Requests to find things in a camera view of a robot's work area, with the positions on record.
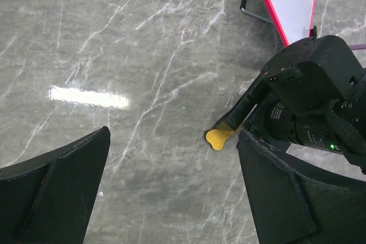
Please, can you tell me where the yellow bone-shaped eraser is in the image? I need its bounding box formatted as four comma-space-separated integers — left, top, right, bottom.
204, 122, 240, 151

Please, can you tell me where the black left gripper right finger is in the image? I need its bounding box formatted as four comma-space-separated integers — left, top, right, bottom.
237, 130, 365, 243

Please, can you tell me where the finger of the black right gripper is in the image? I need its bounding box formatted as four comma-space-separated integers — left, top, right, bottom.
213, 78, 269, 131

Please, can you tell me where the wire whiteboard stand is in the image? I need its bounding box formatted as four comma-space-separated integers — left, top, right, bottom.
240, 0, 273, 24

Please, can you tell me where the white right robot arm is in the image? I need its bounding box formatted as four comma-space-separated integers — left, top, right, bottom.
204, 35, 365, 170

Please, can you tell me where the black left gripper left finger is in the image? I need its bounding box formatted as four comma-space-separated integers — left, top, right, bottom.
1, 126, 110, 243

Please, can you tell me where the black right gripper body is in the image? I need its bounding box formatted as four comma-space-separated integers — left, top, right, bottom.
241, 83, 337, 150

